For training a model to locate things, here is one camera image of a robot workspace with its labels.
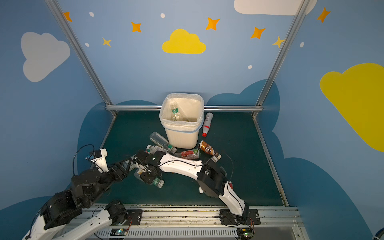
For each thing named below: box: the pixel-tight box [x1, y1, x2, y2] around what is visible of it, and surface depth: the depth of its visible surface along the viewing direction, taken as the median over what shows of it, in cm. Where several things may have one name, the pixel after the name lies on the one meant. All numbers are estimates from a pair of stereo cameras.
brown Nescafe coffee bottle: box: [199, 140, 222, 160], surface depth 98 cm
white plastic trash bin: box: [159, 93, 205, 150], surface depth 93 cm
